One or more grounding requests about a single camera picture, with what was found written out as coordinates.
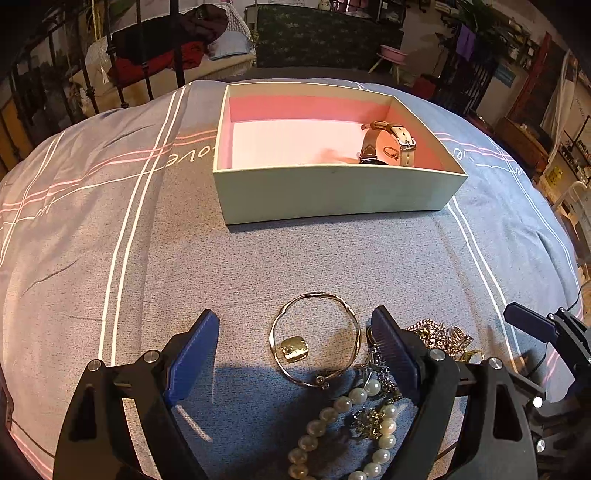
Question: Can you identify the twisted gold bangle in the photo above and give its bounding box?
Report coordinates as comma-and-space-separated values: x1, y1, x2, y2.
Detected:
266, 290, 363, 391

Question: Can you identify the cream jewelry box pink lining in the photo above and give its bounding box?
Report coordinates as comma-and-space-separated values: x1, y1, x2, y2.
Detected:
212, 82, 468, 225

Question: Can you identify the grey striped bed cover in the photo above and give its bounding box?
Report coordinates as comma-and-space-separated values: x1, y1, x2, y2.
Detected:
1, 82, 581, 479

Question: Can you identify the purple hanging towel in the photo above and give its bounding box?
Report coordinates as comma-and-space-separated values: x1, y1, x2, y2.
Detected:
456, 24, 476, 61

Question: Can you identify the pink basin on stool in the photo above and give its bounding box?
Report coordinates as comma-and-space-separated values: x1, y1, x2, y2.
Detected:
369, 44, 407, 75

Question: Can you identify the white wicker swing bench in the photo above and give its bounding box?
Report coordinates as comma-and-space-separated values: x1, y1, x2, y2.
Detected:
73, 4, 257, 112

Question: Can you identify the red blanket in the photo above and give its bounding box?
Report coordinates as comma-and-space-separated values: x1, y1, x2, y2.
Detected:
107, 41, 206, 87

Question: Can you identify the green floral covered cabinet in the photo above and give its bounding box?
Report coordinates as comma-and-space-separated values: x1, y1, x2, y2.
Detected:
256, 4, 404, 71

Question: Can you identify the light blue pillow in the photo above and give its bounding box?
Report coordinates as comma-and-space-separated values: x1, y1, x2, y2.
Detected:
207, 31, 252, 60

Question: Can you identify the dark clothes pile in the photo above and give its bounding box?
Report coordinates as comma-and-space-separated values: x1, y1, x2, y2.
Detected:
112, 4, 228, 63

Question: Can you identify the gold chain necklace pile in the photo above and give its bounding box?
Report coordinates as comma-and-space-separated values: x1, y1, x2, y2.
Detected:
406, 320, 486, 363

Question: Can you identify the white pearl bracelet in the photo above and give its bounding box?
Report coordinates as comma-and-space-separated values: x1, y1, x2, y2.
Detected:
286, 377, 400, 480

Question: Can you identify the gold square ring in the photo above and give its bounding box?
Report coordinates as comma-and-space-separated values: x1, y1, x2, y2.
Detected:
280, 336, 311, 363

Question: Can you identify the beige strap wristwatch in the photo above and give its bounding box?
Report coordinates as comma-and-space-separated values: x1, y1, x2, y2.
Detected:
359, 120, 417, 167

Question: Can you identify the black iron bed frame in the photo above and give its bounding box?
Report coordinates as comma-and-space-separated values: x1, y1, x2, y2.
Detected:
1, 1, 186, 143

